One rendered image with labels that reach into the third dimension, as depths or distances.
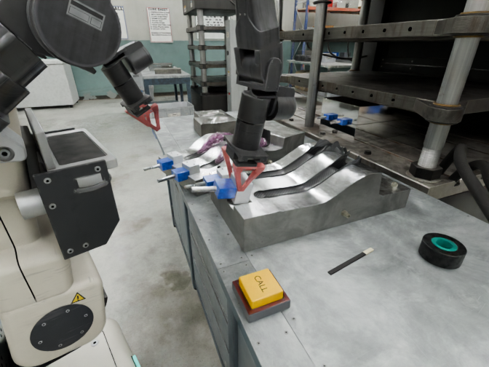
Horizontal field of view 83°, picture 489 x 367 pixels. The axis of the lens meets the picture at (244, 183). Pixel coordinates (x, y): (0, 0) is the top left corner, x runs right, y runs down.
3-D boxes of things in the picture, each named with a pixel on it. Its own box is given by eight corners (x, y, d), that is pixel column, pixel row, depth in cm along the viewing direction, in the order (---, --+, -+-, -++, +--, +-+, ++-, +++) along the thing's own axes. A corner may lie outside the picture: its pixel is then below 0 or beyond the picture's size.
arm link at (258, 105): (236, 84, 52) (257, 94, 49) (262, 85, 56) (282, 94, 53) (230, 119, 55) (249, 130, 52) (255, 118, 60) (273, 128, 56)
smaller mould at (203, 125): (201, 137, 137) (200, 124, 134) (194, 130, 149) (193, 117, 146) (239, 133, 144) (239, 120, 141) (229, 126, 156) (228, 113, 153)
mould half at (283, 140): (196, 196, 84) (193, 163, 79) (160, 170, 102) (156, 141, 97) (302, 158, 113) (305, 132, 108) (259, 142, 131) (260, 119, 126)
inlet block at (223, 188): (192, 207, 58) (195, 185, 56) (187, 193, 62) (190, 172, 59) (248, 203, 64) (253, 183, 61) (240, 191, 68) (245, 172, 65)
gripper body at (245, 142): (248, 143, 64) (255, 111, 60) (267, 164, 56) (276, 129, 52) (222, 142, 61) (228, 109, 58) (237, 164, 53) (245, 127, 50)
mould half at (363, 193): (244, 253, 62) (244, 200, 56) (210, 199, 83) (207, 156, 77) (405, 207, 79) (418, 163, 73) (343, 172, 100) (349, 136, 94)
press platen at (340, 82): (443, 165, 88) (463, 109, 80) (263, 99, 195) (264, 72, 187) (575, 135, 117) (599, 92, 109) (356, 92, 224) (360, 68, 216)
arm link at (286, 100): (236, 52, 52) (270, 57, 46) (277, 57, 59) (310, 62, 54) (230, 116, 57) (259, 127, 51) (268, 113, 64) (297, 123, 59)
